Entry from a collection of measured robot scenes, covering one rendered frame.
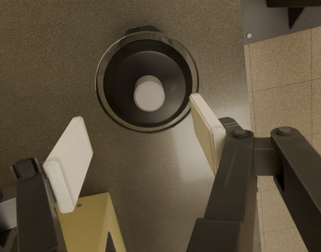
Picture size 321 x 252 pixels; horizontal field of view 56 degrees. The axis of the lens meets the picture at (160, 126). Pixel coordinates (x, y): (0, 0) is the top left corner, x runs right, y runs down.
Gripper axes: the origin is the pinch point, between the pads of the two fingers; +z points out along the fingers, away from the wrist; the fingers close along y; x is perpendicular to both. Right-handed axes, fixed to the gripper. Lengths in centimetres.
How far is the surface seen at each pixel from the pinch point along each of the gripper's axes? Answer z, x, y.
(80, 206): 32.7, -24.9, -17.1
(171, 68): 11.8, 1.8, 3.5
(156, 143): 36.0, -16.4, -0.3
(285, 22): 128, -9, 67
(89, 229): 25.5, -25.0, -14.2
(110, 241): 28.6, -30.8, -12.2
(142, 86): 8.9, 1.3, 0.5
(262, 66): 130, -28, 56
